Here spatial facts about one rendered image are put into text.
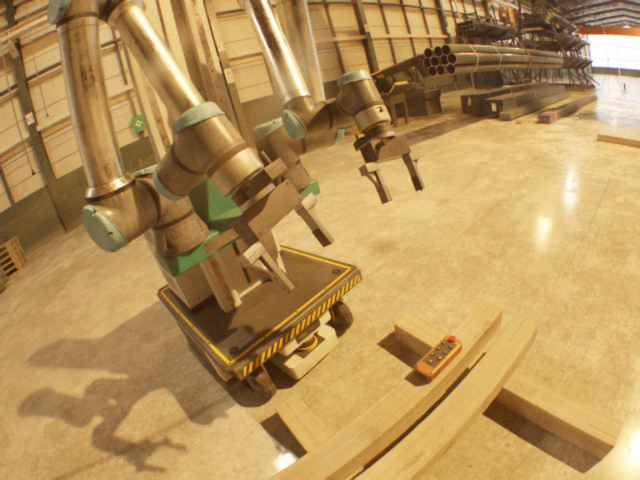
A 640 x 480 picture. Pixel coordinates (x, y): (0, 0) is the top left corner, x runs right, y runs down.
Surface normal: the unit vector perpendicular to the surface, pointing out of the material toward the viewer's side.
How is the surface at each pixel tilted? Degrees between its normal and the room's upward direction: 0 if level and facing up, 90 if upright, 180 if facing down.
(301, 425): 0
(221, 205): 90
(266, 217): 66
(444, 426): 0
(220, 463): 0
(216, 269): 90
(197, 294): 90
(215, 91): 90
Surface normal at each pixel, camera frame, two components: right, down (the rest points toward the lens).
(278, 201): 0.60, -0.26
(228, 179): -0.16, 0.38
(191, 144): -0.34, 0.48
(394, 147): 0.46, -0.15
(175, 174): -0.19, 0.66
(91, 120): 0.62, 0.34
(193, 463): -0.24, -0.87
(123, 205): 0.79, 0.25
